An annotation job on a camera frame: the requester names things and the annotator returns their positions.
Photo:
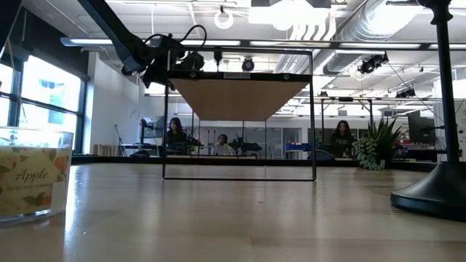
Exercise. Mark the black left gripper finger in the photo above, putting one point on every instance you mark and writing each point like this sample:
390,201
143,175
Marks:
193,62

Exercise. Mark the black metal candlestick holder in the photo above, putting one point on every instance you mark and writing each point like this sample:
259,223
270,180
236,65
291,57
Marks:
217,55
437,196

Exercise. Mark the yellow candle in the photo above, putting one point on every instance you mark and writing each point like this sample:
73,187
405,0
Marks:
32,182

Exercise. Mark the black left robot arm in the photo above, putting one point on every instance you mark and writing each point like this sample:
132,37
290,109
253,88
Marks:
120,40

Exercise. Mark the black background robot arm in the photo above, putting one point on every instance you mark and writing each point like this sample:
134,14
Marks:
247,146

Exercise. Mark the person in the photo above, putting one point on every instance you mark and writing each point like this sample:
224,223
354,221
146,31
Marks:
222,147
175,136
342,142

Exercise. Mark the long ceiling light bar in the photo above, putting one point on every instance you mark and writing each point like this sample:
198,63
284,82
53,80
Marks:
276,43

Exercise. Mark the bright white ceiling light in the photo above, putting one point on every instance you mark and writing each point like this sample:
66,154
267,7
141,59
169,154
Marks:
291,16

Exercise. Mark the wooden blocks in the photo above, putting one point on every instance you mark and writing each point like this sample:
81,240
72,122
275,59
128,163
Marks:
105,150

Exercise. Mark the blue storage bin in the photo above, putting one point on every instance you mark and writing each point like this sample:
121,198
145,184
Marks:
296,146

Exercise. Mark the black ceiling-mounted device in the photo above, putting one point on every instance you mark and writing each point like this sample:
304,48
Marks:
371,64
406,93

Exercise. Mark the green artificial potted plant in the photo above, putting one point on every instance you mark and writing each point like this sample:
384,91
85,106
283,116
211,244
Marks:
378,142

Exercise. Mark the black computer monitor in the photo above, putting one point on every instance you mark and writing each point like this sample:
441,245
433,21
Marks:
421,127

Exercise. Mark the black background stand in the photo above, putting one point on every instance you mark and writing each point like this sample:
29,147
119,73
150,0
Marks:
433,128

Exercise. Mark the round black ceiling camera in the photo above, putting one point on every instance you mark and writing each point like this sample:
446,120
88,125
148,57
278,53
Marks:
248,65

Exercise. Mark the wooden shelf with black frame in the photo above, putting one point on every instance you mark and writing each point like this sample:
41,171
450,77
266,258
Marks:
236,98

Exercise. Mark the black aluminium table frame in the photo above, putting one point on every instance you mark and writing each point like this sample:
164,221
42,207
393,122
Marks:
109,160

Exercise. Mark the black background workstation frame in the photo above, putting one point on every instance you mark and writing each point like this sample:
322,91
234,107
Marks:
346,99

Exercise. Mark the silver ventilation duct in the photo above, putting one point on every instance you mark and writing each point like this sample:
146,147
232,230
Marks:
364,22

